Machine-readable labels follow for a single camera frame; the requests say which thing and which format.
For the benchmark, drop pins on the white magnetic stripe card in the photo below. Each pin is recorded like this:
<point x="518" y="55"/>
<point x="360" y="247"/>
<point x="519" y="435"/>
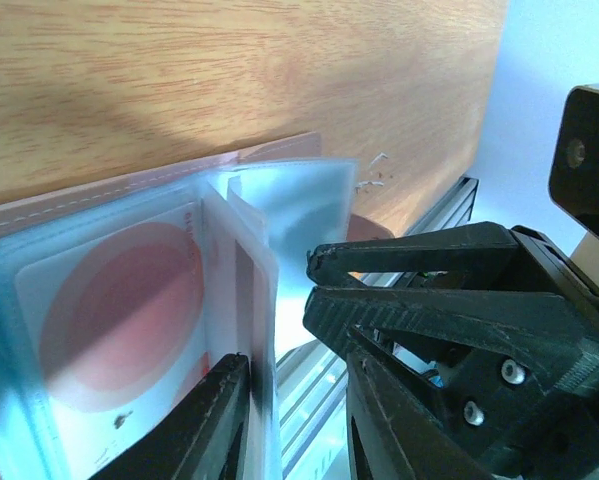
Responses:
<point x="256" y="276"/>

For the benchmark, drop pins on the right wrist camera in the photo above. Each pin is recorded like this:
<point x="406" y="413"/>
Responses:
<point x="574" y="177"/>

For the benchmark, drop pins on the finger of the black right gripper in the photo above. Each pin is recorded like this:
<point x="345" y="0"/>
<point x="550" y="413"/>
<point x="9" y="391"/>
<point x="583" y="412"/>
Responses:
<point x="482" y="249"/>

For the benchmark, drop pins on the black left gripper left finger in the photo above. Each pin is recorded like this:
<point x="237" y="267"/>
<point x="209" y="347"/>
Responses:
<point x="203" y="437"/>

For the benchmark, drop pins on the aluminium front rail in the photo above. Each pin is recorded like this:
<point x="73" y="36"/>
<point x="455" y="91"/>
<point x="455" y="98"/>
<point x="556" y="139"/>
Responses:
<point x="312" y="380"/>

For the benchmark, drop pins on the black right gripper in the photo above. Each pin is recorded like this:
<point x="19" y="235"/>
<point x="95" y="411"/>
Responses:
<point x="518" y="356"/>

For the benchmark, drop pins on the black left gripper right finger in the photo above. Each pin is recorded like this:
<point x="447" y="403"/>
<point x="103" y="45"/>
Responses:
<point x="390" y="433"/>

